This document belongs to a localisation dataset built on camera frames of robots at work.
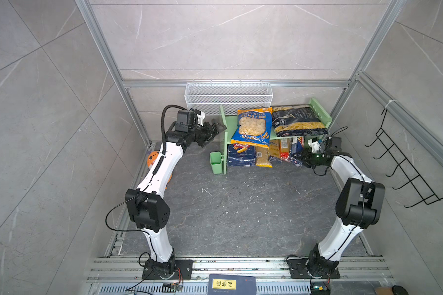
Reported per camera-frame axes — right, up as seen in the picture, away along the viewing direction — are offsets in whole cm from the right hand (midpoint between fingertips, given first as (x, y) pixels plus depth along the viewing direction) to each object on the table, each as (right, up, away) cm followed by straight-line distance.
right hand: (294, 154), depth 94 cm
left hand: (-38, +12, -15) cm, 42 cm away
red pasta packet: (-4, +3, +2) cm, 5 cm away
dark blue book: (-38, -50, -25) cm, 68 cm away
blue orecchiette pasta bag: (-23, +13, -12) cm, 29 cm away
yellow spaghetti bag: (-17, -2, -1) cm, 17 cm away
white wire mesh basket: (-45, +30, +1) cm, 55 cm away
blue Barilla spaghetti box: (+1, +5, -1) cm, 5 cm away
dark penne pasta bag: (-4, +16, -9) cm, 19 cm away
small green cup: (-41, -3, +8) cm, 42 cm away
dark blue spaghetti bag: (-10, +2, +2) cm, 10 cm away
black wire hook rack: (+30, -7, -27) cm, 41 cm away
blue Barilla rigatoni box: (-29, 0, -3) cm, 29 cm away
